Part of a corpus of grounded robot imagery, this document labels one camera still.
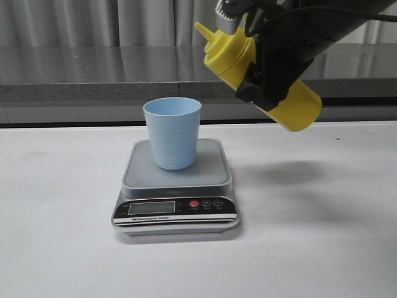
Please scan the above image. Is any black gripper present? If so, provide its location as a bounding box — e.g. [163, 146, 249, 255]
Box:
[216, 1, 344, 111]

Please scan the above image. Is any yellow squeeze bottle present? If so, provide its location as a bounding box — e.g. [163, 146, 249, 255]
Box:
[194, 22, 322, 132]

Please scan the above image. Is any light blue plastic cup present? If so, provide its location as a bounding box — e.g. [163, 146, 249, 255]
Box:
[143, 97, 202, 170]

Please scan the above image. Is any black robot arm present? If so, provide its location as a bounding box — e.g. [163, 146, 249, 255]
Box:
[220, 1, 396, 111]

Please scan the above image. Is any silver electronic kitchen scale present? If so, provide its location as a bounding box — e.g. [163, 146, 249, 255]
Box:
[112, 138, 241, 236]

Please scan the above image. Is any grey stone counter ledge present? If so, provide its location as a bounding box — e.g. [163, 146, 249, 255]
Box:
[1, 44, 396, 106]

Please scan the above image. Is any grey curtain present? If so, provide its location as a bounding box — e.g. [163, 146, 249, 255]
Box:
[0, 0, 397, 48]

